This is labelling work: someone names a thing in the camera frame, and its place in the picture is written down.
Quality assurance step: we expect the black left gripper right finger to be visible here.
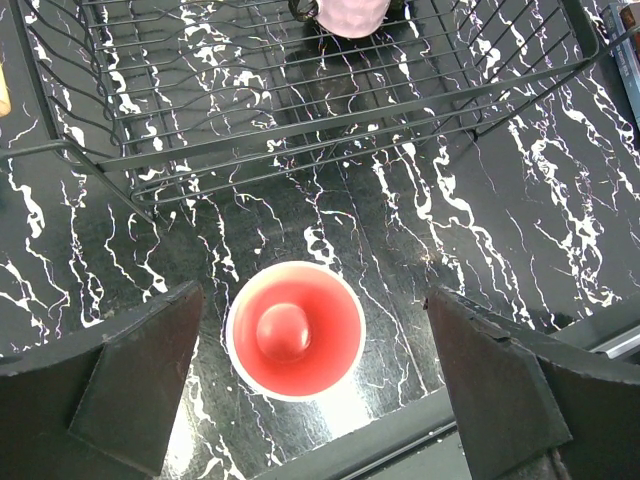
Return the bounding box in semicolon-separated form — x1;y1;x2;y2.
425;287;639;479

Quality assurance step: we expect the left wooden rack handle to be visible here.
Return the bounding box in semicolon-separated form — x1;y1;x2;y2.
0;65;12;117

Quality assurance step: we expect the mauve ceramic mug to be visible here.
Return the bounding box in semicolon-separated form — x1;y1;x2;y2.
288;0;403;39

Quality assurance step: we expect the black wire dish rack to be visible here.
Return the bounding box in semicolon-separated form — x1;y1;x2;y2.
1;1;639;220

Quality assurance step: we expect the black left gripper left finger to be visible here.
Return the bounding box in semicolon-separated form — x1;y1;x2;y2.
1;281;204;479

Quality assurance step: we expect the pink plastic cup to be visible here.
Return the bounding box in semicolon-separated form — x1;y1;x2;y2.
225;261;366;402

